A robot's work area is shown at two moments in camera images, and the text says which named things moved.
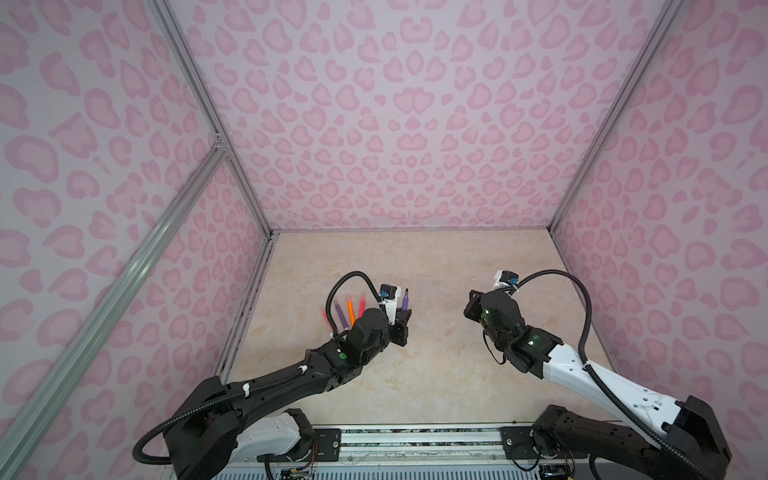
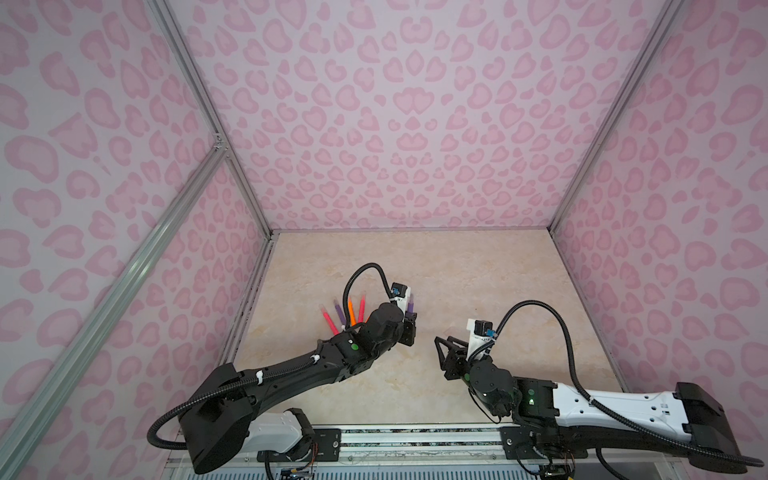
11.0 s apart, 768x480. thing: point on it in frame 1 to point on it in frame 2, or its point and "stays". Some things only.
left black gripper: [401, 326] stays
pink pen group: [362, 306] stays
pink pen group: [327, 319] stays
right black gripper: [472, 308] to [454, 358]
